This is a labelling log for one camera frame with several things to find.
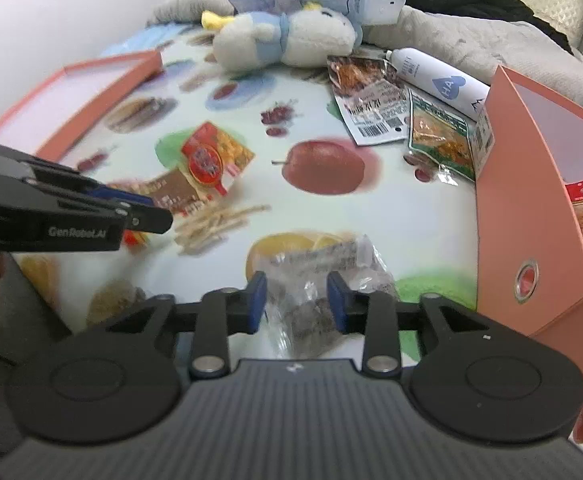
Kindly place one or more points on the white spray bottle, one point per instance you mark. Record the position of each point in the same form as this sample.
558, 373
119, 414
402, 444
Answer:
436, 80

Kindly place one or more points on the clear packet with dark snack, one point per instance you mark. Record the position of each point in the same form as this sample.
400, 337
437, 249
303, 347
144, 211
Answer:
299, 282

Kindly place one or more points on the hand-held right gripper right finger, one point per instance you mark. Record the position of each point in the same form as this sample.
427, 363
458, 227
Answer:
339, 305

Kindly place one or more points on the green snack packet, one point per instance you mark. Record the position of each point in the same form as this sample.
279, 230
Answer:
436, 135

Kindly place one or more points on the pink cardboard box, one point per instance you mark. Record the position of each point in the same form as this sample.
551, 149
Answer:
521, 185

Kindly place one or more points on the white printed packet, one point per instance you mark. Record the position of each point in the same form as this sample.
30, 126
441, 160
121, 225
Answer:
484, 145

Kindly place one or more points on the grey duvet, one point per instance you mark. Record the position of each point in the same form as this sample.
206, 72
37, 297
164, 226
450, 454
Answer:
471, 35

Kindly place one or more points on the small shiny red snack packet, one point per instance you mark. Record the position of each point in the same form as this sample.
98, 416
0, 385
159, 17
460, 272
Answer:
136, 240

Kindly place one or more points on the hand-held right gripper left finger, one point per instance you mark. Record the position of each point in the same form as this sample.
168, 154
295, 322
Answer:
257, 300

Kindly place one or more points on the red label chip packet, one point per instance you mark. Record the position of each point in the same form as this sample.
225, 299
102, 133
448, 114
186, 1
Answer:
211, 160

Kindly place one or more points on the pink box lid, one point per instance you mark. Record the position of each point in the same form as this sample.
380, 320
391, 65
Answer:
56, 95

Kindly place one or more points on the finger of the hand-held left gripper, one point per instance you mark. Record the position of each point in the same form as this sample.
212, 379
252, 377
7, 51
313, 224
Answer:
146, 220
116, 194

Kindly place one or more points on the brown snack packet white back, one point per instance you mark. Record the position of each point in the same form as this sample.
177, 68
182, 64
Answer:
361, 90

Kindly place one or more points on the white and blue plush toy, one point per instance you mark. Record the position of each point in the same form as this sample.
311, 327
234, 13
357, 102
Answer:
311, 35

